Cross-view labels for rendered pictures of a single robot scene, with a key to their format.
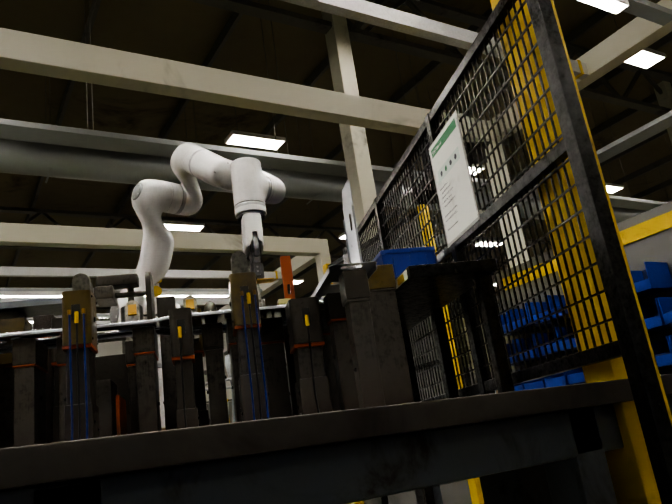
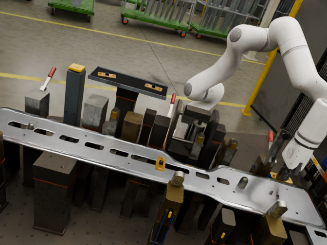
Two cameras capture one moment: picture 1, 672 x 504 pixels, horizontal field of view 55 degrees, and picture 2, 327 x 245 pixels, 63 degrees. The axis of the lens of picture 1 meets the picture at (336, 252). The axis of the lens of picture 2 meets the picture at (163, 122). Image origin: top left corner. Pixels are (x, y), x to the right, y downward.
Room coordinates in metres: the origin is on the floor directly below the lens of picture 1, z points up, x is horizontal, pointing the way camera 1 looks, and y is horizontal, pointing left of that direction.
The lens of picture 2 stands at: (0.66, 0.55, 1.67)
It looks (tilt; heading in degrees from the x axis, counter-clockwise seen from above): 30 degrees down; 11
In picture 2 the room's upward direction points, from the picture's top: 17 degrees clockwise
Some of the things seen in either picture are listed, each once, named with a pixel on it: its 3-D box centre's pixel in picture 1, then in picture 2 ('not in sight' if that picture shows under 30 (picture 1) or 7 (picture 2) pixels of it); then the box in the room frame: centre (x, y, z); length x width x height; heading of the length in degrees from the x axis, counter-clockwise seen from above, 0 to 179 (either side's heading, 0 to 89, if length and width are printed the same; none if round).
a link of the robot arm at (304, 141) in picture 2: (250, 212); (307, 138); (1.60, 0.21, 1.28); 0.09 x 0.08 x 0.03; 13
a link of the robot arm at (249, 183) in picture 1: (248, 184); (320, 119); (1.60, 0.21, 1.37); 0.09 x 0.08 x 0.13; 134
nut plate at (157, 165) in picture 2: not in sight; (160, 162); (1.49, 0.66, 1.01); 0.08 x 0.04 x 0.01; 13
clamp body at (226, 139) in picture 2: (195, 379); (215, 170); (1.76, 0.43, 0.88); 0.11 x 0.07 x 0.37; 13
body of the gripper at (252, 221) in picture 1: (252, 233); (298, 151); (1.60, 0.21, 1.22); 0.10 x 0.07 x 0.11; 13
